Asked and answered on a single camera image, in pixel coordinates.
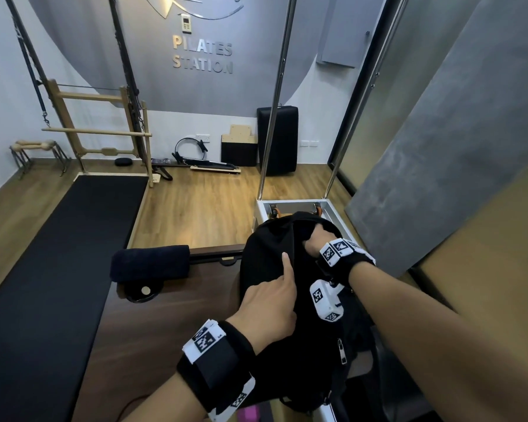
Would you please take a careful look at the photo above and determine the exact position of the small wooden stool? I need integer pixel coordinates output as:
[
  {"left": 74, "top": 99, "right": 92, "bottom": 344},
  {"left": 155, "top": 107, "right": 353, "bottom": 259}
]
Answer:
[{"left": 9, "top": 139, "right": 71, "bottom": 179}]

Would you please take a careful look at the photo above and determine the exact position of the black left wristband with markers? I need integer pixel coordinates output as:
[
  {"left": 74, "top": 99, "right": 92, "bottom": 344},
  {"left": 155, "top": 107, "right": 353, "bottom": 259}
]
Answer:
[{"left": 176, "top": 319, "right": 257, "bottom": 422}]

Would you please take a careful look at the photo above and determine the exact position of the wooden ladder frame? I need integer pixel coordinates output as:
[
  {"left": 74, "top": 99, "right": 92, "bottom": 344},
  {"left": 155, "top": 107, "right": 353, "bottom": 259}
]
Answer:
[{"left": 44, "top": 78, "right": 155, "bottom": 188}]

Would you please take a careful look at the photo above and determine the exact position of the black cushioned roll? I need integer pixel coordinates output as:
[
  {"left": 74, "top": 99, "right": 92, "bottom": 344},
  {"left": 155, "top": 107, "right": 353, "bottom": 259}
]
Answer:
[{"left": 110, "top": 244, "right": 191, "bottom": 284}]

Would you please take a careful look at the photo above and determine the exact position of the silver wall logo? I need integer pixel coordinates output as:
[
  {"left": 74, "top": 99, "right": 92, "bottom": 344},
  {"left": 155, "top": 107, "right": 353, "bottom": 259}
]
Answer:
[{"left": 143, "top": 0, "right": 245, "bottom": 21}]

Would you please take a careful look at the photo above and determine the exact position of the wooden floor board with bar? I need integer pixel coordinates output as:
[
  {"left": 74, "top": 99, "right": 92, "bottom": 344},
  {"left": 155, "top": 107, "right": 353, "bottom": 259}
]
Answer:
[{"left": 189, "top": 160, "right": 242, "bottom": 174}]

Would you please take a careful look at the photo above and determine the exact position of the grey concrete-look panel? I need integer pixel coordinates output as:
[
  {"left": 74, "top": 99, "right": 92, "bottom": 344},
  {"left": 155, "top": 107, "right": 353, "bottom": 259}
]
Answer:
[{"left": 343, "top": 0, "right": 528, "bottom": 278}]

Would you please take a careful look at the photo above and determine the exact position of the person's right forearm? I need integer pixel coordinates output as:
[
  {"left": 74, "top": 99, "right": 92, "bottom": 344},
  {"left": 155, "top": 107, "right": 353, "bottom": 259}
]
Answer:
[{"left": 348, "top": 261, "right": 528, "bottom": 422}]

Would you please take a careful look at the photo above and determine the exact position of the black exercise ring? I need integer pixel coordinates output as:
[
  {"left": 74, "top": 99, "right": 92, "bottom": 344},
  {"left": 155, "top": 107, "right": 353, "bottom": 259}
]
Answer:
[{"left": 172, "top": 137, "right": 209, "bottom": 166}]

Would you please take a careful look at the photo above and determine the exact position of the black padded exercise table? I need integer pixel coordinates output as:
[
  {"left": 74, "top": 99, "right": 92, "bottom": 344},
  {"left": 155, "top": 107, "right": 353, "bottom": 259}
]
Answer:
[{"left": 0, "top": 174, "right": 150, "bottom": 422}]

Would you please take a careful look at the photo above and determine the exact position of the person's right hand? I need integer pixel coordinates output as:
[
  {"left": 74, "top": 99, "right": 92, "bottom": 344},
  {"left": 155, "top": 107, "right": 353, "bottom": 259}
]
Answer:
[{"left": 304, "top": 224, "right": 341, "bottom": 257}]

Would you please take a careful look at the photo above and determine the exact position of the dark brown wooden platform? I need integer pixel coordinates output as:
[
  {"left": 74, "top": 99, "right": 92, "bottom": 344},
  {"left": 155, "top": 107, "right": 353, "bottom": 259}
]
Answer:
[{"left": 72, "top": 243, "right": 248, "bottom": 422}]

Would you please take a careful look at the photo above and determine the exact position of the chrome upright pole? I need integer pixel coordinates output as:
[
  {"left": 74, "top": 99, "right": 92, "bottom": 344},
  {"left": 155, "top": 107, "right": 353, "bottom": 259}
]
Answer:
[
  {"left": 323, "top": 0, "right": 411, "bottom": 199},
  {"left": 257, "top": 0, "right": 298, "bottom": 201}
]

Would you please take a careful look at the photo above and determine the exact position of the black padded box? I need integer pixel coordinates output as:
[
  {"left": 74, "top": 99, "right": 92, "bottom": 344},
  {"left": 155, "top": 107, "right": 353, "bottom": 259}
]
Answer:
[{"left": 255, "top": 105, "right": 299, "bottom": 176}]

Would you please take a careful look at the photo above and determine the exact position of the person's left forearm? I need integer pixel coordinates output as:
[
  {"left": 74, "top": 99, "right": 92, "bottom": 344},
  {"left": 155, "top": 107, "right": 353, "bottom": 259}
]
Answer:
[{"left": 122, "top": 372, "right": 212, "bottom": 422}]

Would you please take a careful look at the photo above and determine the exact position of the black strap with chain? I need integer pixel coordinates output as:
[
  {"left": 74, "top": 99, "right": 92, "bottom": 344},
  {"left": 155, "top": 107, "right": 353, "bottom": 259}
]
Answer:
[
  {"left": 107, "top": 0, "right": 147, "bottom": 141},
  {"left": 3, "top": 0, "right": 52, "bottom": 128}
]

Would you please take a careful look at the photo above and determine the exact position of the white wrist camera with markers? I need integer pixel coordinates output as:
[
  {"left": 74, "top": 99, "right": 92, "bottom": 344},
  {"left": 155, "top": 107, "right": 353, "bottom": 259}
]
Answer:
[{"left": 309, "top": 278, "right": 345, "bottom": 323}]

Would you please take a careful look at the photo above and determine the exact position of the wooden and black box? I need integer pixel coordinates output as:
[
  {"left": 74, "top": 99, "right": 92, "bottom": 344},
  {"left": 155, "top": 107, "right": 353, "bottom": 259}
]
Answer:
[{"left": 221, "top": 124, "right": 258, "bottom": 168}]

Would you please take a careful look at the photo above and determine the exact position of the silver wall lettering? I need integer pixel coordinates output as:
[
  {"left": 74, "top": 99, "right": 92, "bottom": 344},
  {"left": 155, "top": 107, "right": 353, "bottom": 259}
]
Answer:
[{"left": 172, "top": 34, "right": 234, "bottom": 75}]

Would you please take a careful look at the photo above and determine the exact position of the person's left hand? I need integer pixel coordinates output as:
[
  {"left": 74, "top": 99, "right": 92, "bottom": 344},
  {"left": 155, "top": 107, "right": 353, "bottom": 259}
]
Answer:
[{"left": 227, "top": 252, "right": 298, "bottom": 353}]

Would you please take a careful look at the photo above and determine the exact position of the pink object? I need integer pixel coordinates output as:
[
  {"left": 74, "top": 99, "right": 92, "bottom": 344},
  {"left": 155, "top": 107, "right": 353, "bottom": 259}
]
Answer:
[{"left": 237, "top": 404, "right": 270, "bottom": 422}]

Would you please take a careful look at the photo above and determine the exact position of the black wristband with markers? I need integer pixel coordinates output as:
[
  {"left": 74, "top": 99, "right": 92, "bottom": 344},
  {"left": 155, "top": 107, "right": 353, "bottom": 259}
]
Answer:
[
  {"left": 316, "top": 238, "right": 376, "bottom": 287},
  {"left": 176, "top": 319, "right": 257, "bottom": 422}
]

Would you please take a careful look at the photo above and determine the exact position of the black backpack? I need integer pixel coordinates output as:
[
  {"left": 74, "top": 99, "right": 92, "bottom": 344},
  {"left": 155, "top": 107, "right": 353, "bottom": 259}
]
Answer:
[{"left": 239, "top": 211, "right": 381, "bottom": 414}]

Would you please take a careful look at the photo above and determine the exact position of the black door frame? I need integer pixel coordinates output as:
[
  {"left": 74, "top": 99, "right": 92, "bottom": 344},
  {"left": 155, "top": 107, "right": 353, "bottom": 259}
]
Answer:
[{"left": 327, "top": 0, "right": 406, "bottom": 173}]

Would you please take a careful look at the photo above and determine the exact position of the black right wristband with markers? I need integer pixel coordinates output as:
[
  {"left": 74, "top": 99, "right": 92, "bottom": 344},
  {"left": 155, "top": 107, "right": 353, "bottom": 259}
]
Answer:
[{"left": 316, "top": 238, "right": 376, "bottom": 287}]

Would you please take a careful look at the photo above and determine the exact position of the wooden roll-down bar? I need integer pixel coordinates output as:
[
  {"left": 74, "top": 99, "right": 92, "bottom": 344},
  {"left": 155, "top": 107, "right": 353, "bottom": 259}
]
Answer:
[{"left": 41, "top": 127, "right": 153, "bottom": 138}]

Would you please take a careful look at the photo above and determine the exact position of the grey wall cabinet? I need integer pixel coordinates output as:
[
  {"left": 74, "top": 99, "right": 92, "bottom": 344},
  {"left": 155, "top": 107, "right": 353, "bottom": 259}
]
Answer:
[{"left": 315, "top": 0, "right": 386, "bottom": 69}]

